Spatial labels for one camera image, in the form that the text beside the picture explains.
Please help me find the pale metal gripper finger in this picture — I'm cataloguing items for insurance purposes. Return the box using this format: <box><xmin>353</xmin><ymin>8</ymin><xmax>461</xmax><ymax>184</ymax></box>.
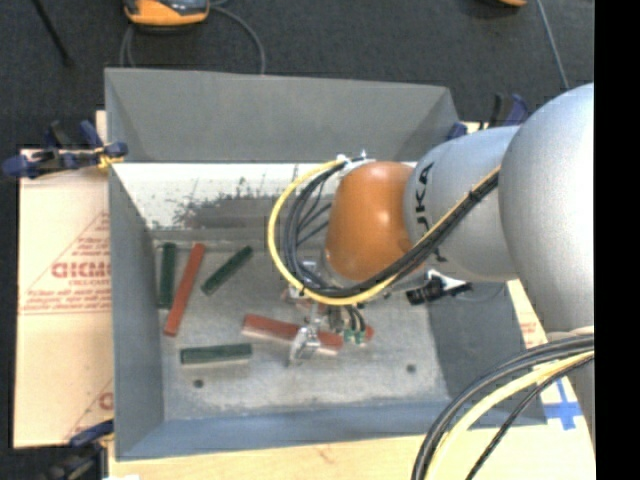
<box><xmin>286</xmin><ymin>338</ymin><xmax>320</xmax><ymax>368</ymax></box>
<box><xmin>298</xmin><ymin>317</ymin><xmax>323</xmax><ymax>345</ymax></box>

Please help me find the red-brown flat block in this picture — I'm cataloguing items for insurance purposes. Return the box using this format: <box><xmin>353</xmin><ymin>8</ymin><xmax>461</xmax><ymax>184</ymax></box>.
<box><xmin>162</xmin><ymin>242</ymin><xmax>207</xmax><ymax>338</ymax></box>
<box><xmin>241</xmin><ymin>313</ymin><xmax>346</xmax><ymax>358</ymax></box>
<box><xmin>279</xmin><ymin>287</ymin><xmax>375</xmax><ymax>343</ymax></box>

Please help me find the dark green flat block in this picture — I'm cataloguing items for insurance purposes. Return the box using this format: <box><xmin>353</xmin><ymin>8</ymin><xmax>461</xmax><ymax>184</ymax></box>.
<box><xmin>200</xmin><ymin>245</ymin><xmax>255</xmax><ymax>297</ymax></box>
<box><xmin>179</xmin><ymin>342</ymin><xmax>254</xmax><ymax>367</ymax></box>
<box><xmin>156</xmin><ymin>241</ymin><xmax>178</xmax><ymax>310</ymax></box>

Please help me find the grey metal bin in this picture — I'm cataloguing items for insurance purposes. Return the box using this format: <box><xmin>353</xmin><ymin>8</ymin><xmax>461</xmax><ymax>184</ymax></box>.
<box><xmin>102</xmin><ymin>66</ymin><xmax>549</xmax><ymax>462</ymax></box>

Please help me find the black cylinder on white bracket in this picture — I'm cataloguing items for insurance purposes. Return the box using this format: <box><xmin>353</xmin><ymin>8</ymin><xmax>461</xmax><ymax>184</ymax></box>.
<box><xmin>405</xmin><ymin>269</ymin><xmax>474</xmax><ymax>307</ymax></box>

